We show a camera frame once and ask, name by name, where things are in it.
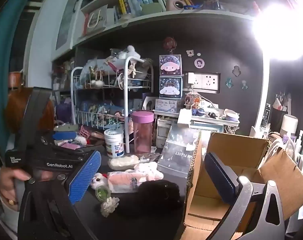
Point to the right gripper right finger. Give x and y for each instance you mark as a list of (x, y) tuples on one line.
[(266, 222)]

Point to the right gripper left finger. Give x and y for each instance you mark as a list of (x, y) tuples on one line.
[(47, 209)]

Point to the black plush cat toy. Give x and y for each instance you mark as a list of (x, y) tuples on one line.
[(152, 198)]

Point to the pink plush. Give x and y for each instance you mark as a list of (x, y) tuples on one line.
[(127, 181)]

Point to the person's left hand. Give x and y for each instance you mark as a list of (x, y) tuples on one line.
[(7, 185)]

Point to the brown cardboard box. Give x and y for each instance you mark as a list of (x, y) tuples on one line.
[(247, 156)]

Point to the white pump bottle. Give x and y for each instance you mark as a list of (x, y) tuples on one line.
[(298, 143)]

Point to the white plastic jar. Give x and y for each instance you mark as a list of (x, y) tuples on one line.
[(114, 142)]

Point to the clear planet gift bag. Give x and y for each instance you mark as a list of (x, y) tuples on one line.
[(178, 150)]

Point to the black pen holder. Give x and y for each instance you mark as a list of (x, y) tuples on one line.
[(276, 117)]

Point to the white cylindrical humidifier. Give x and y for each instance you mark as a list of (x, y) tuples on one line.
[(289, 124)]

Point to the white desk organizer shelf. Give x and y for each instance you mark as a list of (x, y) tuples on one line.
[(200, 122)]

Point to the pink plastic tumbler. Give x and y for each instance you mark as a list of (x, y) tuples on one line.
[(143, 131)]

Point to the blue character box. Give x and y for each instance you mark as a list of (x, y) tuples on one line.
[(170, 87)]

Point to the pink character box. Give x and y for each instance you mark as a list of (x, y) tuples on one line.
[(170, 65)]

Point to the white bookshelf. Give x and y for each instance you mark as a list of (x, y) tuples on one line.
[(141, 10)]

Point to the bright desk lamp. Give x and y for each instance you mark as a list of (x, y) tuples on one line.
[(278, 30)]

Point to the green keychain with flower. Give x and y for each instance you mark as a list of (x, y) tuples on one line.
[(108, 204)]

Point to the white wire rack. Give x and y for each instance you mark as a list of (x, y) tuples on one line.
[(104, 93)]

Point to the white wall socket panel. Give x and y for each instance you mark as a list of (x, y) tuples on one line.
[(202, 83)]

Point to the pink instant camera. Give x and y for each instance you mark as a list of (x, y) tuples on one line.
[(172, 5)]

